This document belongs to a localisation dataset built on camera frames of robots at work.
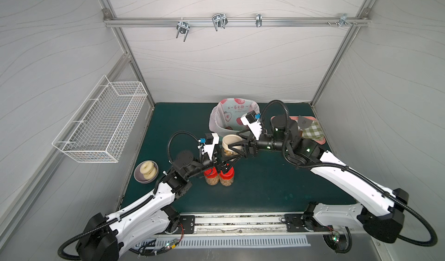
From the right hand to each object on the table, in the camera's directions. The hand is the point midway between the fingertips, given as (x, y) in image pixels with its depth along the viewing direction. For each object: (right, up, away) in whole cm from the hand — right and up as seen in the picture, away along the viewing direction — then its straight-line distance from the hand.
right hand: (232, 139), depth 62 cm
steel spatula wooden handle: (+47, +5, +46) cm, 66 cm away
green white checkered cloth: (+52, -1, +43) cm, 67 cm away
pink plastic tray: (+43, +7, +48) cm, 65 cm away
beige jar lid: (-1, 0, +2) cm, 2 cm away
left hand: (+1, -5, +2) cm, 5 cm away
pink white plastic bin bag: (-3, +8, +30) cm, 31 cm away
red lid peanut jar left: (-9, -18, +15) cm, 25 cm away
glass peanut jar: (-1, -6, +2) cm, 6 cm away
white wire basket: (-54, +4, +7) cm, 54 cm away
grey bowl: (-41, -18, +20) cm, 49 cm away
